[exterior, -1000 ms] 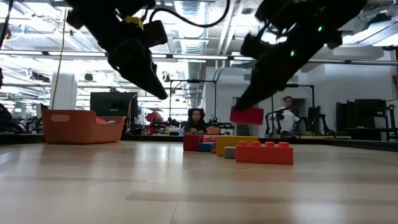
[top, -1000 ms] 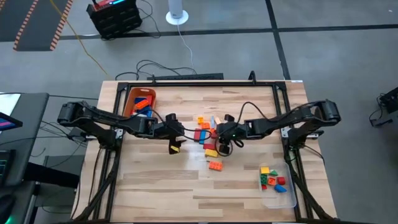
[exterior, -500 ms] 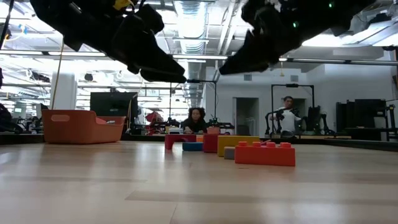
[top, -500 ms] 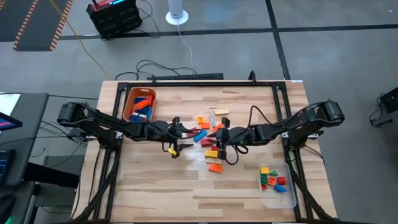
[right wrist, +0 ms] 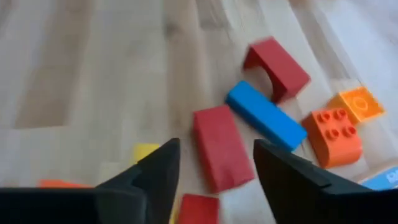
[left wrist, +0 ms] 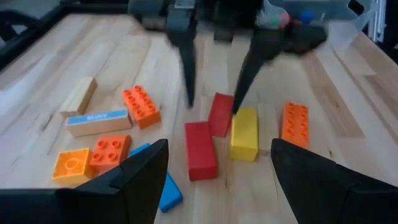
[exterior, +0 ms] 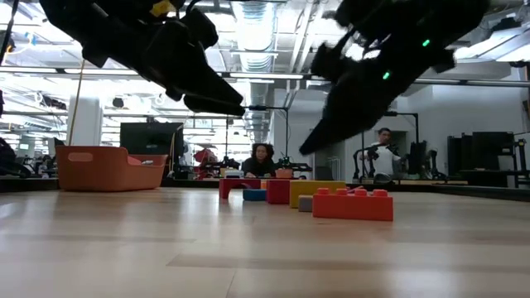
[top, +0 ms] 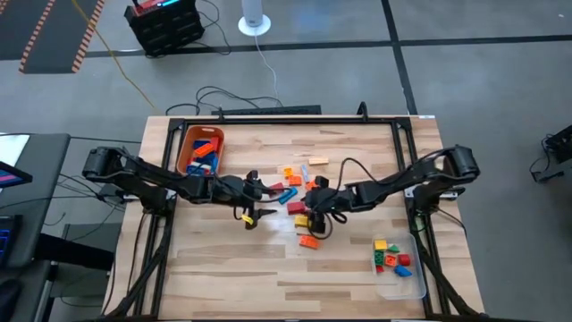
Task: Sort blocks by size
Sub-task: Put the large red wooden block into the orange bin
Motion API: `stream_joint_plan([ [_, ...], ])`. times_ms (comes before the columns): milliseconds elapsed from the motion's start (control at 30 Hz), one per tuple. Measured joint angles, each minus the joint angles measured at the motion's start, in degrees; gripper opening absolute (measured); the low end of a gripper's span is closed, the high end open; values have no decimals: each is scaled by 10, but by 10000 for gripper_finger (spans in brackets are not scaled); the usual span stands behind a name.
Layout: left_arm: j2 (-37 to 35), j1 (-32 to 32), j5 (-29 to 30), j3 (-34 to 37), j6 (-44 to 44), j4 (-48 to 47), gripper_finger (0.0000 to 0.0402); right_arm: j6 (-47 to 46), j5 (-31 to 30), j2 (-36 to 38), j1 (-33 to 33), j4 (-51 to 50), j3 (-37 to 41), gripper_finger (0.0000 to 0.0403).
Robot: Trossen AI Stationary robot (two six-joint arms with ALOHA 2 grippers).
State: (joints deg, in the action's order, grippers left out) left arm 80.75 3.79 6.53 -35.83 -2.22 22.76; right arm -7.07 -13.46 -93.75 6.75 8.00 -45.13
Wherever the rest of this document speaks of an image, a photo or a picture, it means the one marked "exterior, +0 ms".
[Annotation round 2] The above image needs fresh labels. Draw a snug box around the orange plastic bin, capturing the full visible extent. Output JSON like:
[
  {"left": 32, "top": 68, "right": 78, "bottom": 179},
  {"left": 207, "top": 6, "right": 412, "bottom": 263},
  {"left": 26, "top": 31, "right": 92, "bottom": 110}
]
[{"left": 55, "top": 145, "right": 169, "bottom": 193}]

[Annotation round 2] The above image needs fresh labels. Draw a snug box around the printed wooden plank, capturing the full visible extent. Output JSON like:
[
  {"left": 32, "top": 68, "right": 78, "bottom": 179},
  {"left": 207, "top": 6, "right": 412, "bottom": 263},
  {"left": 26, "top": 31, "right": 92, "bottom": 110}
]
[{"left": 297, "top": 195, "right": 315, "bottom": 214}]

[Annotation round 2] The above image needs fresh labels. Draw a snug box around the yellow cable tag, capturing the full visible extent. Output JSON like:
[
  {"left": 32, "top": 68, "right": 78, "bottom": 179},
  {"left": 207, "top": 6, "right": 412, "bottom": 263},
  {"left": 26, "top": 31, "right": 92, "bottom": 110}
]
[{"left": 150, "top": 0, "right": 177, "bottom": 18}]

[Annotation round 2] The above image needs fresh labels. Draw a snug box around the black cabinet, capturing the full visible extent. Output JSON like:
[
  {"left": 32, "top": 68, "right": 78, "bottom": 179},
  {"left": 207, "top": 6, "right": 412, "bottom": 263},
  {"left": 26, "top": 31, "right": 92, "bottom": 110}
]
[{"left": 446, "top": 131, "right": 517, "bottom": 173}]

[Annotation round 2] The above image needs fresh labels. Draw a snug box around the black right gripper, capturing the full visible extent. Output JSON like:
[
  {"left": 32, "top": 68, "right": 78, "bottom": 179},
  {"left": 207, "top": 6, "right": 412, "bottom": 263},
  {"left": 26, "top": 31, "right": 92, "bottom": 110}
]
[{"left": 297, "top": 30, "right": 447, "bottom": 157}]

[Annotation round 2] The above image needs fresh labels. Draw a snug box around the black hanging cable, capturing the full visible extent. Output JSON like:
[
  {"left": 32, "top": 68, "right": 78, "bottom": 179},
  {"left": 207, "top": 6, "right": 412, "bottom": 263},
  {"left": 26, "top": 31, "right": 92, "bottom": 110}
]
[{"left": 0, "top": 0, "right": 20, "bottom": 64}]

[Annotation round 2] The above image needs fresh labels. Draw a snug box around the blue plank block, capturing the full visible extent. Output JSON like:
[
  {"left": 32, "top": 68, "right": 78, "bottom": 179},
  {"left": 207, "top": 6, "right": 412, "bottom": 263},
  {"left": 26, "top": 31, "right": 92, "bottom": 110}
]
[{"left": 242, "top": 188, "right": 268, "bottom": 203}]

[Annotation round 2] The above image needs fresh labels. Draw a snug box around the red cart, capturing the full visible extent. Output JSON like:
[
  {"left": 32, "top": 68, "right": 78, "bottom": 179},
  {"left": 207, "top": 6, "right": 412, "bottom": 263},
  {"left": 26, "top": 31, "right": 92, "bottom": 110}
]
[{"left": 193, "top": 147, "right": 219, "bottom": 180}]

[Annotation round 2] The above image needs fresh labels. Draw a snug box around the yellow rectangular block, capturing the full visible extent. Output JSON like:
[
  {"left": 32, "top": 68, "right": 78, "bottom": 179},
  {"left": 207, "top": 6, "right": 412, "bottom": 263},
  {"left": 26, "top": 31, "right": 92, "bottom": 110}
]
[{"left": 288, "top": 180, "right": 347, "bottom": 209}]

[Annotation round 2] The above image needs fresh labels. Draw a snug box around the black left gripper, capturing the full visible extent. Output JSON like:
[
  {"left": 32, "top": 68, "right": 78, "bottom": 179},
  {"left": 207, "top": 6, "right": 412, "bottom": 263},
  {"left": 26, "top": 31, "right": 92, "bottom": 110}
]
[{"left": 81, "top": 0, "right": 246, "bottom": 117}]

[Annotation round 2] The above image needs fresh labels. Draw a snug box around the white column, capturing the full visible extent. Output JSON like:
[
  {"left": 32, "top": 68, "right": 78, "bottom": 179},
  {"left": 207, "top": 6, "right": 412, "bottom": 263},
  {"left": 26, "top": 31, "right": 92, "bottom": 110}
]
[{"left": 67, "top": 97, "right": 104, "bottom": 147}]

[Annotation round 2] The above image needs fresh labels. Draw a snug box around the silver ventilation duct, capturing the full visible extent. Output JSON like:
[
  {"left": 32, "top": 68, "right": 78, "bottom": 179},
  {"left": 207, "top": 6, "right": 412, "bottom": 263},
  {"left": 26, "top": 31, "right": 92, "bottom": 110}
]
[{"left": 230, "top": 0, "right": 277, "bottom": 75}]

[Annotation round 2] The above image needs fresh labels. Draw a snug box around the person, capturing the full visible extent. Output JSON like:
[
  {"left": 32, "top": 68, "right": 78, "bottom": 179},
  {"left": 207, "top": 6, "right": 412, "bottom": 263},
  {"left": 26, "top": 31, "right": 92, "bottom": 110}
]
[
  {"left": 242, "top": 142, "right": 277, "bottom": 180},
  {"left": 359, "top": 127, "right": 409, "bottom": 184}
]

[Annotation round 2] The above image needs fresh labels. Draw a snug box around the red rectangular block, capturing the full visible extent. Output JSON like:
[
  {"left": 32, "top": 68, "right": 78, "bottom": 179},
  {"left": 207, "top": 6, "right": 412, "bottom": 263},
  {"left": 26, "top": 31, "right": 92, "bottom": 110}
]
[{"left": 266, "top": 179, "right": 292, "bottom": 205}]

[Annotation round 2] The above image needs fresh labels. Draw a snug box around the black monitor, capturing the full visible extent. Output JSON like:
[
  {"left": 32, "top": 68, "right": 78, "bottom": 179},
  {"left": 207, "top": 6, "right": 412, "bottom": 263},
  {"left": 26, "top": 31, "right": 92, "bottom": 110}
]
[{"left": 119, "top": 122, "right": 186, "bottom": 156}]

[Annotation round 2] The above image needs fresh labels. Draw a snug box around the red-orange long studded brick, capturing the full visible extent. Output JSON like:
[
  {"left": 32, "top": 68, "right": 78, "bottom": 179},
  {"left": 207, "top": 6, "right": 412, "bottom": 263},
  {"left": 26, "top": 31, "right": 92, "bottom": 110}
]
[{"left": 311, "top": 187, "right": 395, "bottom": 223}]

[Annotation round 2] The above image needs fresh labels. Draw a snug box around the yellow cable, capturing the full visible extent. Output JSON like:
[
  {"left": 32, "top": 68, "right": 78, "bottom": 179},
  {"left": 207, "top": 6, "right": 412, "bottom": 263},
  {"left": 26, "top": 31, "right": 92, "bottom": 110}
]
[{"left": 67, "top": 60, "right": 86, "bottom": 147}]

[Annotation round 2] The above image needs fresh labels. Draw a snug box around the black gantry stand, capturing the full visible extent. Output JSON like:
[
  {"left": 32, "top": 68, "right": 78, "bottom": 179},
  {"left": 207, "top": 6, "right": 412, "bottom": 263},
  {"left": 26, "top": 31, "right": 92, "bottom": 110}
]
[
  {"left": 384, "top": 110, "right": 420, "bottom": 144},
  {"left": 225, "top": 104, "right": 290, "bottom": 167}
]

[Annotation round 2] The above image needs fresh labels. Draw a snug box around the red arch block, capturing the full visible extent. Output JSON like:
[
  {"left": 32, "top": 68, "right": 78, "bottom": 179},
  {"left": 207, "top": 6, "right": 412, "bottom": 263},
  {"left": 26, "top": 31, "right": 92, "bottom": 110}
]
[{"left": 218, "top": 178, "right": 263, "bottom": 200}]

